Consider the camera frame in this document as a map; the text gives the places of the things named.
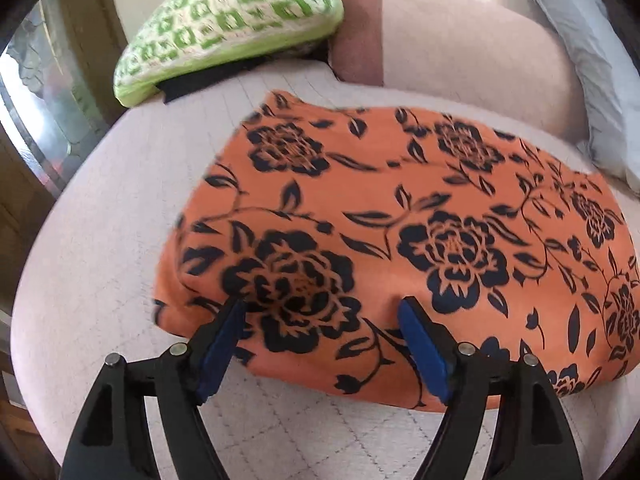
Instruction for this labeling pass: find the wooden door with glass panel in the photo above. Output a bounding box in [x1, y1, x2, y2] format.
[0, 0, 126, 311]

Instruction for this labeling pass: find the grey-blue pillow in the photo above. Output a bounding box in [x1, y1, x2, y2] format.
[502, 0, 640, 193]

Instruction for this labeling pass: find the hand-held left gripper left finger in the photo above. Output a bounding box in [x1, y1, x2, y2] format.
[59, 297, 248, 480]

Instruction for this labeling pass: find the pink brown bolster cushion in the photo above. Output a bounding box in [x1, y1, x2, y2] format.
[327, 0, 588, 141]

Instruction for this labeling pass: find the pink quilted sofa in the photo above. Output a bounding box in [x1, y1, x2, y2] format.
[10, 67, 640, 480]

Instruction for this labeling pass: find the orange black floral blouse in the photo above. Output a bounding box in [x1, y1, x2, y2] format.
[152, 89, 640, 413]

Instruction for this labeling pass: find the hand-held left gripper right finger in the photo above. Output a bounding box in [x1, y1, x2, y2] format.
[397, 296, 583, 480]

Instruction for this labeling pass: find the green white patterned pillow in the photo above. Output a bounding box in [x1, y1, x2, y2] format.
[112, 0, 358, 108]

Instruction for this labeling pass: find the dark cloth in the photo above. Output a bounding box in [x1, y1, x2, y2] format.
[159, 42, 331, 106]

